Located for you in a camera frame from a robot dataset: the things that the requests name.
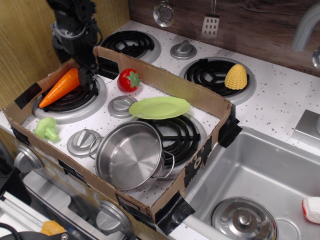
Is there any red toy strawberry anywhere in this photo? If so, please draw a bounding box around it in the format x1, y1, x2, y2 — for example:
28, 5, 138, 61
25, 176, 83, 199
117, 68, 141, 93

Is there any steel pot lid in sink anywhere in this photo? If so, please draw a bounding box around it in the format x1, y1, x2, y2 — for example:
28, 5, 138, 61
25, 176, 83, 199
210, 197, 278, 240

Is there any black cable bottom left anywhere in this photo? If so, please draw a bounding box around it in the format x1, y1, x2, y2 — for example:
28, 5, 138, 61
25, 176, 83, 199
0, 222, 22, 240

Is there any silver front knob right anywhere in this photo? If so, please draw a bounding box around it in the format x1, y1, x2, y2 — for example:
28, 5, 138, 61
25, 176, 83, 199
95, 200, 132, 235

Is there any stainless steel pot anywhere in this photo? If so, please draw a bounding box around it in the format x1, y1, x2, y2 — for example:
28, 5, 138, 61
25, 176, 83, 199
89, 120, 173, 192

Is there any yellow toy corn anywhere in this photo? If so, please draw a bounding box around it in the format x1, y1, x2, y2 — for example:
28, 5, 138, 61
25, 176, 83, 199
224, 64, 248, 90

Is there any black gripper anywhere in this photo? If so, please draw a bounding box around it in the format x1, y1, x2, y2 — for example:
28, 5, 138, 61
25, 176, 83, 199
51, 22, 103, 87

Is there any back right black burner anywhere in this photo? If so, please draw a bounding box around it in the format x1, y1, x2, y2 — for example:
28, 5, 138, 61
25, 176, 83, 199
179, 57, 257, 105

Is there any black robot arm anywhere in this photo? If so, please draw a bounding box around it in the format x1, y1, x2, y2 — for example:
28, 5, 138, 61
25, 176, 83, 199
47, 0, 103, 86

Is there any grey faucet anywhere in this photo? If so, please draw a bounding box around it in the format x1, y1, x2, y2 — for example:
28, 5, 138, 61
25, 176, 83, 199
291, 2, 320, 55

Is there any silver front knob left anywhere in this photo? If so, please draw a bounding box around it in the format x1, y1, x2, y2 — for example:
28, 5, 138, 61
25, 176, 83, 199
14, 145, 44, 173

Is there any black burner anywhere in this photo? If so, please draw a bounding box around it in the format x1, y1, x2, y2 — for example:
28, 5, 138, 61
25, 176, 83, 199
101, 30, 162, 64
135, 113, 207, 178
179, 57, 257, 105
33, 76, 108, 125

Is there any hanging silver slotted spatula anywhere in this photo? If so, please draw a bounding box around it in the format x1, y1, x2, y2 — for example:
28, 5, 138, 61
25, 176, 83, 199
200, 0, 220, 40

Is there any back left black burner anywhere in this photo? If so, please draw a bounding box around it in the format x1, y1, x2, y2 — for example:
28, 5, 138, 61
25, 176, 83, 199
101, 30, 162, 64

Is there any front right black burner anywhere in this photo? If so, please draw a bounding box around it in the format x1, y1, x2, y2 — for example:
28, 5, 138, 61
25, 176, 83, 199
135, 113, 207, 178

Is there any light green plastic plate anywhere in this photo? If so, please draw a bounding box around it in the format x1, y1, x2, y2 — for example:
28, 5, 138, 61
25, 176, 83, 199
129, 96, 191, 120

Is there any orange toy carrot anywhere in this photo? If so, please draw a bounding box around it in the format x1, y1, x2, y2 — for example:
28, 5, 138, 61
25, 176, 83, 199
38, 68, 80, 109

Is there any green toy broccoli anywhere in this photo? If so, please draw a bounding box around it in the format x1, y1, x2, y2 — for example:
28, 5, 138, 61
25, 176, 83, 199
33, 117, 59, 142

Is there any hanging silver strainer spoon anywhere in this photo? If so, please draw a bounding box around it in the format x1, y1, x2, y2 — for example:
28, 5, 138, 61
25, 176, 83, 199
153, 0, 176, 28

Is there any white red toy in sink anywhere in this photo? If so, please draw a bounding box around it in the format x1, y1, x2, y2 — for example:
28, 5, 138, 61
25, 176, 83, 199
302, 196, 320, 224

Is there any front left black burner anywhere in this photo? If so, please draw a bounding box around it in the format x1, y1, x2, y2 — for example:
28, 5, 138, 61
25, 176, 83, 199
33, 76, 108, 125

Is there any orange object bottom left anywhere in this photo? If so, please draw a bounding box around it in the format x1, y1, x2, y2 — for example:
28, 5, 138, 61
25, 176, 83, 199
40, 220, 66, 236

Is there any silver knob back centre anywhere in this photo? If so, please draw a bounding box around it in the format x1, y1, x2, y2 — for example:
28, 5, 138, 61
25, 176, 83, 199
170, 40, 197, 60

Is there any silver knob near plate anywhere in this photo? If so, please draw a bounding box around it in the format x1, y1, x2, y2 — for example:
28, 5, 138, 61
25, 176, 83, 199
108, 95, 137, 119

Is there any stainless steel sink basin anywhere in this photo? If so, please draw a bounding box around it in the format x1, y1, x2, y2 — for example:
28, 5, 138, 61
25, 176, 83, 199
185, 127, 320, 240

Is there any cardboard fence with black tape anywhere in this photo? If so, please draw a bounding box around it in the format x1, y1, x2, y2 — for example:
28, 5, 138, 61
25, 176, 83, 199
3, 46, 236, 239

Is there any silver knob near pot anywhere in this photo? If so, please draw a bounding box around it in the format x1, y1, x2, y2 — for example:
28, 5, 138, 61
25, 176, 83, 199
67, 129, 102, 158

